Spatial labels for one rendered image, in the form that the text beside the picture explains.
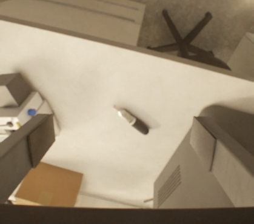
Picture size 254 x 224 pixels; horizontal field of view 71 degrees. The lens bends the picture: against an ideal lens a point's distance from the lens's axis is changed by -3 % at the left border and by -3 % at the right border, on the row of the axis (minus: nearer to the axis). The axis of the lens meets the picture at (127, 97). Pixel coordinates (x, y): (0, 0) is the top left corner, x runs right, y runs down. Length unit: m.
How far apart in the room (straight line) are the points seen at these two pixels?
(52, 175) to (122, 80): 0.56
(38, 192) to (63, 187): 0.09
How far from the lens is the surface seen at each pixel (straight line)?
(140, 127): 0.52
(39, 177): 0.87
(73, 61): 0.46
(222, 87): 0.48
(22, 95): 0.54
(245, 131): 0.48
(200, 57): 0.76
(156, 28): 1.34
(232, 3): 1.38
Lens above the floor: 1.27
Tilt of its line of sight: 50 degrees down
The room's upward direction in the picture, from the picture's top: 168 degrees counter-clockwise
